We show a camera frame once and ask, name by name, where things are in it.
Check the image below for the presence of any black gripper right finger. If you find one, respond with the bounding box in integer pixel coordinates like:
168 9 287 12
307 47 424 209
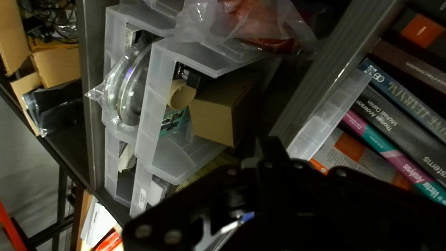
222 135 446 251

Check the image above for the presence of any black operating systems book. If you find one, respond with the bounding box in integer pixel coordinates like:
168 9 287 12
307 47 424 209
353 85 446 186

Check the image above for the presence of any dark grey shelf unit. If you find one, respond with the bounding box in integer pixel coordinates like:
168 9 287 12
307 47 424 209
41 0 413 228

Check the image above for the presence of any beige tape roll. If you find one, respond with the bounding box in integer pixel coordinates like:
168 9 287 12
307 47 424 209
166 76 200 111

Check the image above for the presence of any orange grey book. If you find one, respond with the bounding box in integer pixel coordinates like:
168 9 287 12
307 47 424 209
308 126 416 192

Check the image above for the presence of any clear plastic storage tray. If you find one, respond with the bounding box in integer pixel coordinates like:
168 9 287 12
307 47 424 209
102 126 141 207
136 37 268 186
102 4 162 131
129 157 221 220

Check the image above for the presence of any teal magenta book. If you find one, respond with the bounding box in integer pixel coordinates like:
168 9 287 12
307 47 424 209
343 110 446 206

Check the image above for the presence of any brown orange spine book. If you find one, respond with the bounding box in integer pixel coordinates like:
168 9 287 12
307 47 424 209
399 12 446 50

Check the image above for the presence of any small brown cardboard box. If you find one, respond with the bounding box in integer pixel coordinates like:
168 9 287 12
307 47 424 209
188 82 255 147

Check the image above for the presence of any orange stool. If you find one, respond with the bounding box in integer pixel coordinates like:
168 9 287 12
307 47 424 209
0 200 30 251

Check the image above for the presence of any grey blue hardcover book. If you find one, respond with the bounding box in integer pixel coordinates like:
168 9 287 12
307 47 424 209
357 57 446 143

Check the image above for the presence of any open cardboard box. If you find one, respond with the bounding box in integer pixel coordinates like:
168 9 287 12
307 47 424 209
0 0 83 136

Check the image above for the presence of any black plastic bag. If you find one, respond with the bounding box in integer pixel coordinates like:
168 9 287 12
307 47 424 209
23 80 88 139

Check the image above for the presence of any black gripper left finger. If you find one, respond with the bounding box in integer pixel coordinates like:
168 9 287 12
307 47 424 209
122 164 260 251

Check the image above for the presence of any clear plastic bag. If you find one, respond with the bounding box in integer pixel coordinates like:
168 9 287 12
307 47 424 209
175 0 322 52

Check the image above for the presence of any dark brown book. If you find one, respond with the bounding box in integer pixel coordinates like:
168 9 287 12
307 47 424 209
371 39 446 94

